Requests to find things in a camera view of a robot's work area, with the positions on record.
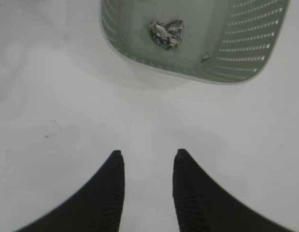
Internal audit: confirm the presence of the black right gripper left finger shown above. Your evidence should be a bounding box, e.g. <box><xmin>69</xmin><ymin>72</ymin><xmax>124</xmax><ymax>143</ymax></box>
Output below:
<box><xmin>20</xmin><ymin>150</ymin><xmax>125</xmax><ymax>232</ymax></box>

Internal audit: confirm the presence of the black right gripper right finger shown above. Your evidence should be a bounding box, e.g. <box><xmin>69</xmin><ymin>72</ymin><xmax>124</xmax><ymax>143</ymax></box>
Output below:
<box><xmin>172</xmin><ymin>149</ymin><xmax>289</xmax><ymax>232</ymax></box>

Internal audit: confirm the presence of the paper ball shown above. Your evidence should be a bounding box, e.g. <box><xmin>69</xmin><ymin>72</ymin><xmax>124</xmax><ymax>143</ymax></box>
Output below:
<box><xmin>149</xmin><ymin>20</ymin><xmax>184</xmax><ymax>50</ymax></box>

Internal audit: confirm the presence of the pale green plastic basket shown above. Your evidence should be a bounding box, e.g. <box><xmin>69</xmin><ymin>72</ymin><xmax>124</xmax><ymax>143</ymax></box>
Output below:
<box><xmin>98</xmin><ymin>0</ymin><xmax>290</xmax><ymax>84</ymax></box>

